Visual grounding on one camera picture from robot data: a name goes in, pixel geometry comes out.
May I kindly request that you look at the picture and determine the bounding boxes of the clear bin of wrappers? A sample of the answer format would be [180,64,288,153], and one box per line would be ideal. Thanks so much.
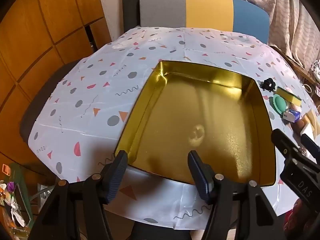
[0,162,34,230]

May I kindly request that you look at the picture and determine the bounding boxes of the dark grey seat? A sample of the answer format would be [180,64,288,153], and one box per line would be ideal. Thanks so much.
[19,59,84,178]

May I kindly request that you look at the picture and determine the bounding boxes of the beige patterned curtain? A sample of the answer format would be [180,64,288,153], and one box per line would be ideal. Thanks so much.
[204,0,320,70]

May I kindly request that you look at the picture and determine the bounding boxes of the green round container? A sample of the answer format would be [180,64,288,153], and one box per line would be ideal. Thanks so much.
[272,94,292,113]

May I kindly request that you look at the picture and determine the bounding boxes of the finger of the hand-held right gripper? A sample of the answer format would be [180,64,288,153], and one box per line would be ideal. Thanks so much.
[301,134,320,161]
[272,129,302,160]

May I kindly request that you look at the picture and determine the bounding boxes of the gold tin tray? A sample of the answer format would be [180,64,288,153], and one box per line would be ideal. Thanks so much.
[114,60,277,187]

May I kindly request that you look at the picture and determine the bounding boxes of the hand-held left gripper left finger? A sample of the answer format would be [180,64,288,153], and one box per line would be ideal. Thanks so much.
[27,150,128,240]

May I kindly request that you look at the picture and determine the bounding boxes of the grey yellow blue chair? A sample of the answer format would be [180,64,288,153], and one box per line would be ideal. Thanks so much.
[139,0,270,46]

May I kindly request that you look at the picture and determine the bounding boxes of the brown wooden frame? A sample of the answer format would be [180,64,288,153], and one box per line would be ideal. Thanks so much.
[271,45,317,87]

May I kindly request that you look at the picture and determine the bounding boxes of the beige brown brush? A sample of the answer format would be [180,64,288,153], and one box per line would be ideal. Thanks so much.
[292,119,307,134]

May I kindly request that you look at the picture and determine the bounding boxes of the blue white box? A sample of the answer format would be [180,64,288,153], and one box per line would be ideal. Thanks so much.
[282,109,302,123]

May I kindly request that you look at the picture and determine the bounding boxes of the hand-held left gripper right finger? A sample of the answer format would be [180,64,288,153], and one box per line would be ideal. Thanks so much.
[188,151,288,240]

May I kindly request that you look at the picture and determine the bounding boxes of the black roll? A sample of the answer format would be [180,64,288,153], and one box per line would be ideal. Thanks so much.
[122,0,143,34]

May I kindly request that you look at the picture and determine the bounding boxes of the yellow green sponge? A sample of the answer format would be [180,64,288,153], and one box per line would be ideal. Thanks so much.
[276,86,302,107]

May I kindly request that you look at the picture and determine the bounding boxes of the patterned white tablecloth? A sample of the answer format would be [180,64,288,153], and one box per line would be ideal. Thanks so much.
[28,26,320,230]

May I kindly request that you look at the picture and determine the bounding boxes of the black white patterned cloth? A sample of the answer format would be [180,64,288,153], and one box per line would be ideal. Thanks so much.
[310,60,320,80]

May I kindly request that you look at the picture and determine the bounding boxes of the wooden cabinet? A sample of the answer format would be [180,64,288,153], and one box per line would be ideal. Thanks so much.
[0,0,105,165]

